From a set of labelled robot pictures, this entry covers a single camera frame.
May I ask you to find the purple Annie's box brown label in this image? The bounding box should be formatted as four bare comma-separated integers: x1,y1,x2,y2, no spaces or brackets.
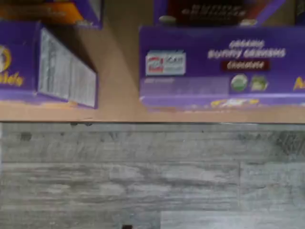
139,25,305,113
153,0,296,27

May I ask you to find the brown wooden shelf board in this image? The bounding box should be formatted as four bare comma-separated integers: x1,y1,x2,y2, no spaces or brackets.
0,0,305,124

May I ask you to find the purple Annie's box yellow label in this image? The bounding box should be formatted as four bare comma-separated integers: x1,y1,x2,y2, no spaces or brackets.
0,0,103,30
0,21,99,110

